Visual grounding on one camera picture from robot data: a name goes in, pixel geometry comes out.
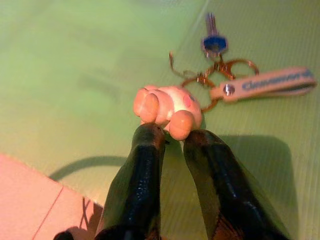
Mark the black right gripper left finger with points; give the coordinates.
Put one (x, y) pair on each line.
(140, 180)

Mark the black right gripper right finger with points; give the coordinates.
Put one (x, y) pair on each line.
(225, 190)

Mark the white plush figure charm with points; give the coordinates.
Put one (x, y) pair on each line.
(172, 100)

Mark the thin gold hook clasp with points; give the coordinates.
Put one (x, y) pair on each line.
(172, 60)

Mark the silver key with blue cap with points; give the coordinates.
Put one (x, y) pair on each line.
(214, 43)

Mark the green corrugated plastic board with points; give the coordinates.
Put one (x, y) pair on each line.
(75, 75)

